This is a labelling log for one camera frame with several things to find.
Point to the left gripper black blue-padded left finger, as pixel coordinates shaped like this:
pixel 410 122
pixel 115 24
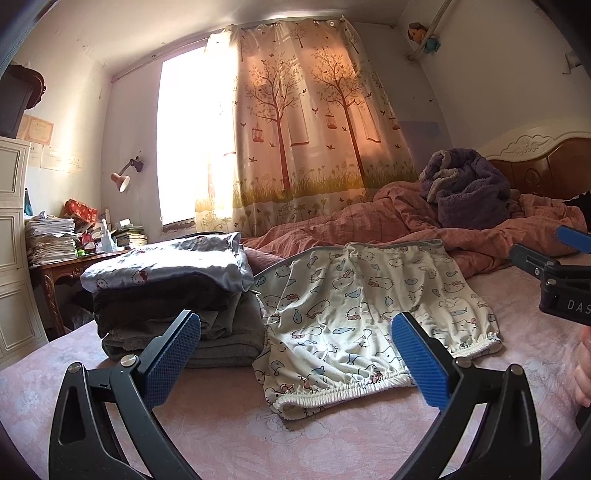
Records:
pixel 83 443

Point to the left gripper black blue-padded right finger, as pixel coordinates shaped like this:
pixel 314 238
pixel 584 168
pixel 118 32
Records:
pixel 507 442

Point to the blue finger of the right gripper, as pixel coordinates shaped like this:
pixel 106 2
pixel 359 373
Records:
pixel 575 239

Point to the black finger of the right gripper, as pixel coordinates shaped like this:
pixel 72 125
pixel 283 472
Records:
pixel 531 261

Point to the cream cartoon print pants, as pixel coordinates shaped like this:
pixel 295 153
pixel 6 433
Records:
pixel 328 311

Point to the person's right hand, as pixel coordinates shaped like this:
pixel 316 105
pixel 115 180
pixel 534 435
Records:
pixel 582 372

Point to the wooden carved headboard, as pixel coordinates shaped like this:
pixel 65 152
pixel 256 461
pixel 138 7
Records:
pixel 550 158

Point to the purple fleece blanket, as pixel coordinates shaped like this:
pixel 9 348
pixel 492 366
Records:
pixel 467 190

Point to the white panelled cabinet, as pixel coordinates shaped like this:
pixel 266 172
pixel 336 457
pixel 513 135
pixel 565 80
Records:
pixel 21 326

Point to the pink plaid quilt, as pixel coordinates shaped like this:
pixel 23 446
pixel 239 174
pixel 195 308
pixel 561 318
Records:
pixel 399 214

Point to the carved wooden desk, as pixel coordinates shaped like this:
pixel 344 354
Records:
pixel 49 275

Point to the grey folded garment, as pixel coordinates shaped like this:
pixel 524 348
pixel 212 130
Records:
pixel 229 338

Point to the white plastic bottle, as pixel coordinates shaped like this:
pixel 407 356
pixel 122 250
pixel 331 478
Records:
pixel 107 243

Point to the stack of papers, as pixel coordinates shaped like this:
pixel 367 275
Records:
pixel 50 239

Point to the stack of books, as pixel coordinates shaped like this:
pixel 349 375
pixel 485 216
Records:
pixel 130 236

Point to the white cartoon print folded garment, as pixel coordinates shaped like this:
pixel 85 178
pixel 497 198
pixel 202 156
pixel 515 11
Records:
pixel 216 256

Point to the red box on desk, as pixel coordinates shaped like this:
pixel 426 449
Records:
pixel 79 211

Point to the plush toy on pipe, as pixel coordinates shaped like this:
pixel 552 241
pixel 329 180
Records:
pixel 418 33

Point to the tree print curtain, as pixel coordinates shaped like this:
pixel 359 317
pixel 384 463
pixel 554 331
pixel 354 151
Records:
pixel 302 126

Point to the dark bag on cabinet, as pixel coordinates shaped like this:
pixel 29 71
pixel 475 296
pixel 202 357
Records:
pixel 21 89

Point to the white wall pipe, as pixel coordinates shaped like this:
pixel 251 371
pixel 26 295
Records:
pixel 418 52

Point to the pink wall lamp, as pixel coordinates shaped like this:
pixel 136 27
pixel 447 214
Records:
pixel 121 179

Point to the framed certificate on wall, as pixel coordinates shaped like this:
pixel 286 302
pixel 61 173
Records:
pixel 35 130

